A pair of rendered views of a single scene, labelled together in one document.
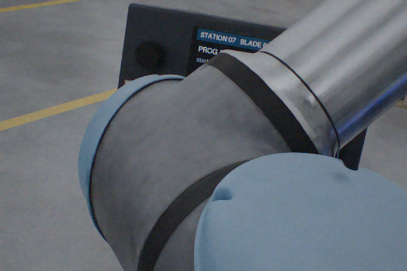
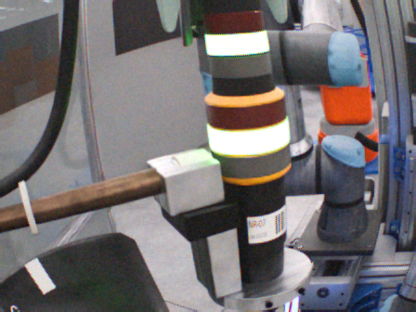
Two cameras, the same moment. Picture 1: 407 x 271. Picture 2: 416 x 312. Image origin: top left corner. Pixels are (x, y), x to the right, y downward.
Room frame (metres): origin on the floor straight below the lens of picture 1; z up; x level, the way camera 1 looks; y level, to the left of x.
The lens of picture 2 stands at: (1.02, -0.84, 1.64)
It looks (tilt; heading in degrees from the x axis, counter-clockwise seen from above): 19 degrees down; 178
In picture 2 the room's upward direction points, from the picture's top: 7 degrees counter-clockwise
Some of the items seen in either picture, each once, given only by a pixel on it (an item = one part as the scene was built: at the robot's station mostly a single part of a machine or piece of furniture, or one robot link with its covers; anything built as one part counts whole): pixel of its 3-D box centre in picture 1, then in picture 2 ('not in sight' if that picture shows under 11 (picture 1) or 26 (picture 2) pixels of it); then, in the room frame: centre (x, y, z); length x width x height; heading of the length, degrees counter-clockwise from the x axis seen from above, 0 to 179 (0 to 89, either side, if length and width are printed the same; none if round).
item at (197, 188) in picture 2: not in sight; (242, 228); (0.74, -0.82, 1.50); 0.09 x 0.07 x 0.10; 110
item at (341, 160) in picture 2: not in sight; (342, 166); (-0.05, -0.50, 1.20); 0.13 x 0.12 x 0.14; 71
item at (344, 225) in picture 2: not in sight; (344, 211); (-0.04, -0.50, 1.09); 0.15 x 0.15 x 0.10
